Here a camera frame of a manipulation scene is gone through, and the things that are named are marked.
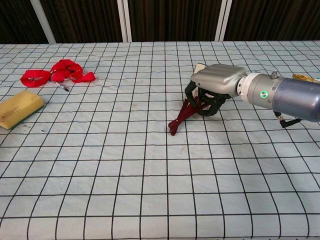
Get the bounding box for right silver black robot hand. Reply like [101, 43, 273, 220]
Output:
[184, 63, 248, 118]

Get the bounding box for paper folding fan red ribs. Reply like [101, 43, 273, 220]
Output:
[167, 62, 216, 137]

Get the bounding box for gold snack packet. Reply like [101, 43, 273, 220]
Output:
[291, 73, 320, 84]

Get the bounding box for checked light blue tablecloth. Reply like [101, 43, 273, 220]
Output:
[0, 39, 320, 240]

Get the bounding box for black marker pen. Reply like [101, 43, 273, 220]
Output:
[50, 80, 70, 93]

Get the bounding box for yellow sponge green backing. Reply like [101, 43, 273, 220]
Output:
[0, 90, 45, 131]

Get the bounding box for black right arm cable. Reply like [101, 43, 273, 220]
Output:
[273, 110, 302, 129]

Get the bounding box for white double post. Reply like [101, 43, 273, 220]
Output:
[116, 0, 133, 43]

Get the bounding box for red lanyard ribbon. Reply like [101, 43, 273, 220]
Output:
[19, 58, 97, 89]

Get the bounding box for slanted white post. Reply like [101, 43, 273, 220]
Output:
[30, 0, 57, 44]

